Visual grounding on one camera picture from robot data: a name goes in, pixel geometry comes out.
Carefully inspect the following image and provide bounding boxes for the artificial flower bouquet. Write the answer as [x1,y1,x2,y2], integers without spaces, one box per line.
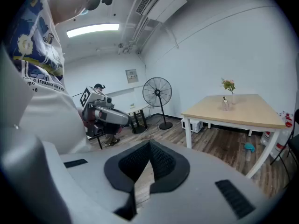
[221,77,237,94]

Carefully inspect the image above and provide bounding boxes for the grey wall electrical panel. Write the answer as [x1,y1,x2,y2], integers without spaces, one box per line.
[125,69,140,84]

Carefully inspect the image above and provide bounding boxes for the white microwave oven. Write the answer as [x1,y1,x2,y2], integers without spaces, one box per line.
[181,118,205,134]

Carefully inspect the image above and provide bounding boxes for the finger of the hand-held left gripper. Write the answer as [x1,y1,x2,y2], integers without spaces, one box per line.
[94,105,133,127]

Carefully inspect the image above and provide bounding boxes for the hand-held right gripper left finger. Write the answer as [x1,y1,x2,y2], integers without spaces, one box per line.
[59,139,151,224]

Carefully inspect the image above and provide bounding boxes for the blue cloth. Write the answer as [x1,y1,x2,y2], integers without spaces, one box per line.
[243,142,256,154]

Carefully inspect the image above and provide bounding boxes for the wooden table white legs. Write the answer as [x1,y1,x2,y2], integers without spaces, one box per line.
[181,94,287,179]

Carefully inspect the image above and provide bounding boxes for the black pedestal fan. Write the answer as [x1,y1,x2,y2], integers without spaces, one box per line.
[142,77,174,131]

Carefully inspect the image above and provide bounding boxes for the white ceiling air conditioner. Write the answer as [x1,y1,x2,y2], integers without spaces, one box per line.
[135,0,189,24]

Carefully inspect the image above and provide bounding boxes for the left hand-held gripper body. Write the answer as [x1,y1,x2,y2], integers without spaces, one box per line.
[78,86,115,137]

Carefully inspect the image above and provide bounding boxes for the person's head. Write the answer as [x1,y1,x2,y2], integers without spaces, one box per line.
[49,0,101,25]

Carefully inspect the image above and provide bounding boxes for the ceiling light panel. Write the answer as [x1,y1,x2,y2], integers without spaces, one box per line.
[66,23,120,38]

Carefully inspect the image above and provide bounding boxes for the clear water jug red cap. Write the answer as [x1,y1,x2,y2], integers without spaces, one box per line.
[260,129,292,160]
[284,112,294,128]

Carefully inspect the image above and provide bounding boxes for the round white table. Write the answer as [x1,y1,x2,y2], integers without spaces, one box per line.
[122,104,150,135]

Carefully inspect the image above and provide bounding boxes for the black chair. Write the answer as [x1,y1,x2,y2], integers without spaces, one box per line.
[270,108,299,182]

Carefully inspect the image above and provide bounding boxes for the white printed t-shirt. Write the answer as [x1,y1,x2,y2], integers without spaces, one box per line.
[7,0,92,155]

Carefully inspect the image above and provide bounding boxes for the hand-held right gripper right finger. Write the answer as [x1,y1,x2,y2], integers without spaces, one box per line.
[137,139,277,224]

